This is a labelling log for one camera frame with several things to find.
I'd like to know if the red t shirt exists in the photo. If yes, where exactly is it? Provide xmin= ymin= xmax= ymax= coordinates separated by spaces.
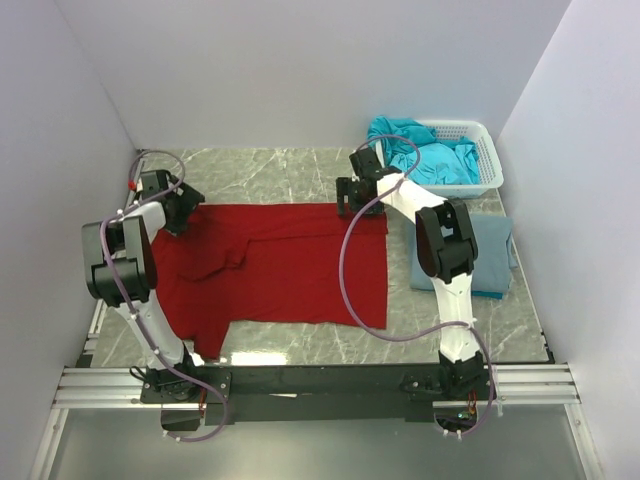
xmin=152 ymin=203 xmax=388 ymax=359

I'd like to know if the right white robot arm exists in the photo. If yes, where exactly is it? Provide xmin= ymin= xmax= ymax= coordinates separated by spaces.
xmin=336 ymin=147 xmax=491 ymax=399

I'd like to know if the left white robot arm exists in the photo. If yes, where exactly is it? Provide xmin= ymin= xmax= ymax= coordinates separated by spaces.
xmin=81 ymin=170 xmax=205 ymax=402

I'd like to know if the turquoise t shirt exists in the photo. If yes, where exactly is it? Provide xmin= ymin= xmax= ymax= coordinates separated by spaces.
xmin=367 ymin=116 xmax=480 ymax=185

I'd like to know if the white plastic basket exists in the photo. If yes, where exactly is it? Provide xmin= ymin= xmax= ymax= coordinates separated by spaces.
xmin=367 ymin=119 xmax=504 ymax=199

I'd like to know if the folded grey-blue t shirt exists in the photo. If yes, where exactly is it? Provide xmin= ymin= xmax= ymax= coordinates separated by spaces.
xmin=405 ymin=214 xmax=517 ymax=300

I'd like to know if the black base beam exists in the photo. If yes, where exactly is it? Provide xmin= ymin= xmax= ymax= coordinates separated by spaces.
xmin=139 ymin=363 xmax=496 ymax=434

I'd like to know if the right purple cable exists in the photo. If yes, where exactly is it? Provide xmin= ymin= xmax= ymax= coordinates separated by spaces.
xmin=338 ymin=134 xmax=497 ymax=436

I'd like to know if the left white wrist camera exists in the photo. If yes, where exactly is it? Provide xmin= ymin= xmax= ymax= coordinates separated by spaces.
xmin=127 ymin=173 xmax=144 ymax=194

